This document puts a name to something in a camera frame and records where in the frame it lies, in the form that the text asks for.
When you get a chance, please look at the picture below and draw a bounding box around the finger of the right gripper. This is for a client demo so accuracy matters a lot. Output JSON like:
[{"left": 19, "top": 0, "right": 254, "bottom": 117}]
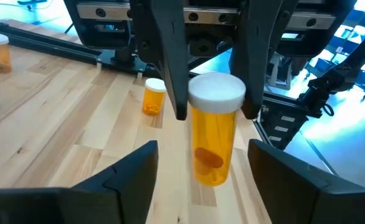
[
  {"left": 231, "top": 0, "right": 299, "bottom": 121},
  {"left": 128, "top": 0, "right": 190, "bottom": 121}
]

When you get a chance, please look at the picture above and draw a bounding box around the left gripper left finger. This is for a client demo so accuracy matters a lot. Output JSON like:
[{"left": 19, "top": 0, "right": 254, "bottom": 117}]
[{"left": 72, "top": 139, "right": 159, "bottom": 224}]

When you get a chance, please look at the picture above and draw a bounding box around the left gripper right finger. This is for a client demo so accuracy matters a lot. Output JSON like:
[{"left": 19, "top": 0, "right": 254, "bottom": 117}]
[{"left": 247, "top": 138, "right": 330, "bottom": 224}]

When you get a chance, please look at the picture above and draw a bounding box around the small orange medicine bottle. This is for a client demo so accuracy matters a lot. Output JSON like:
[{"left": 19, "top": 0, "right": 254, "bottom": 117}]
[{"left": 187, "top": 72, "right": 247, "bottom": 187}]

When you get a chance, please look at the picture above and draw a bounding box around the black metal table frame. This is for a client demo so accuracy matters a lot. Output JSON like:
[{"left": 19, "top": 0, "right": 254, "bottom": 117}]
[{"left": 0, "top": 17, "right": 149, "bottom": 77}]

